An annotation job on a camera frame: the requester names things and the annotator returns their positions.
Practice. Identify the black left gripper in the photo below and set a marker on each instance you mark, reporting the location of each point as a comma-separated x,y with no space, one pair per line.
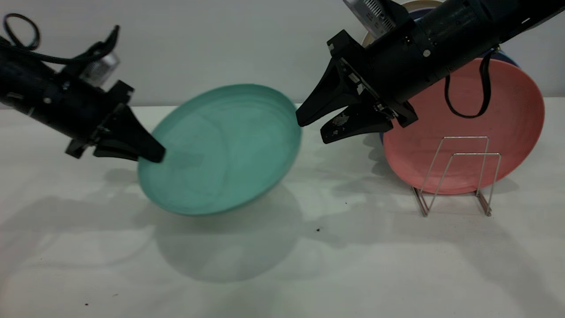
84,110

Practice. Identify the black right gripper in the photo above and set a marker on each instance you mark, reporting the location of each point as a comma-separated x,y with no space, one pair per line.
393,70

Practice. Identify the green round plate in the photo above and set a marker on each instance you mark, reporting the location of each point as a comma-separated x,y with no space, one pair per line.
225,150

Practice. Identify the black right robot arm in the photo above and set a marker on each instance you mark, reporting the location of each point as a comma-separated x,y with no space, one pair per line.
468,26

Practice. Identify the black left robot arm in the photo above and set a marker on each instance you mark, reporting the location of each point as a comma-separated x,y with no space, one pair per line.
22,84

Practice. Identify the beige round plate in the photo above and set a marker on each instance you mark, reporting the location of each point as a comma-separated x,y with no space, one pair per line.
421,3

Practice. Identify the pink round plate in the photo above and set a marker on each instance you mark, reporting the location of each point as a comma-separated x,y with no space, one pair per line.
507,132

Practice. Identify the blue round plate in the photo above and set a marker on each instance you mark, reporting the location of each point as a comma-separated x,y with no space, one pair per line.
503,56

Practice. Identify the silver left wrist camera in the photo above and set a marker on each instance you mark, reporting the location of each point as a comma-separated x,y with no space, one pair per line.
99,68

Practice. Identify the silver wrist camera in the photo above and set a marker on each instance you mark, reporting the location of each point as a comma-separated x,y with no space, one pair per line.
99,68
371,13

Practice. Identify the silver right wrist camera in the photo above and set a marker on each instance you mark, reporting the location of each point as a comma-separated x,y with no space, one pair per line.
371,13

